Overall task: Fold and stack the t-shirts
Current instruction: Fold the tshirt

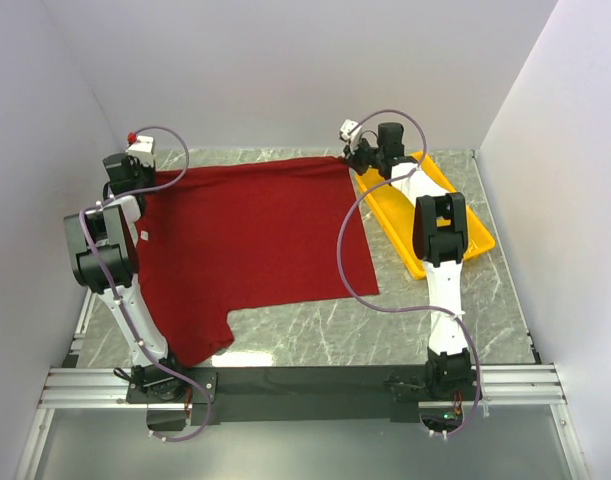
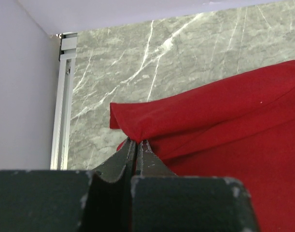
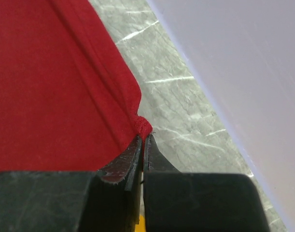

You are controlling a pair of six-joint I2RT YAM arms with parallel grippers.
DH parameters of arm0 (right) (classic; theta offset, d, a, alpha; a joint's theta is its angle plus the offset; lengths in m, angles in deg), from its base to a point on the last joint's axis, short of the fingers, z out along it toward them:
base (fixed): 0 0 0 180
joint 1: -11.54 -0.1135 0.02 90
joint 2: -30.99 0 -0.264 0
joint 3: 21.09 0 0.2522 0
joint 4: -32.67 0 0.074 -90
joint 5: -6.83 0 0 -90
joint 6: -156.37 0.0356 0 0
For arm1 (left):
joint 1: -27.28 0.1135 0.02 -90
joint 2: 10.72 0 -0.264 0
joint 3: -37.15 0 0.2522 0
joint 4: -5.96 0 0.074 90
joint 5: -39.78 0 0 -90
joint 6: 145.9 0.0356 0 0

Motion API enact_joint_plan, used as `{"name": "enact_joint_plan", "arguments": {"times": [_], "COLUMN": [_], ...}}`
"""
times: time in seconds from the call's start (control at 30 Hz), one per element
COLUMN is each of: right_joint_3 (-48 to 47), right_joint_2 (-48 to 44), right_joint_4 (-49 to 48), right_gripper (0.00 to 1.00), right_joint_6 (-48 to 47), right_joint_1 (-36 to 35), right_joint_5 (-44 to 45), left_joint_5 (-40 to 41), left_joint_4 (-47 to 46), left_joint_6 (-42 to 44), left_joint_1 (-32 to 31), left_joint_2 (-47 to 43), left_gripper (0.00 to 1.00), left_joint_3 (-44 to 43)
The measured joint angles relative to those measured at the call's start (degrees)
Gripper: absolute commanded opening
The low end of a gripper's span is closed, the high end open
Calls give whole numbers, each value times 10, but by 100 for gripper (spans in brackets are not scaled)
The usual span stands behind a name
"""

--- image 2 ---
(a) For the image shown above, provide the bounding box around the red t shirt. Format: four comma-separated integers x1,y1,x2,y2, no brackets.
110,60,295,232

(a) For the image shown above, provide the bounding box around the aluminium rail frame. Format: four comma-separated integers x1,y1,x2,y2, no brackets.
50,32,78,170

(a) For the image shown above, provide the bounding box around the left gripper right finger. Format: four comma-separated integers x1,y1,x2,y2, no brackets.
136,140,177,177

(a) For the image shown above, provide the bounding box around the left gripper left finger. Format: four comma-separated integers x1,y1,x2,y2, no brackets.
95,138,137,183

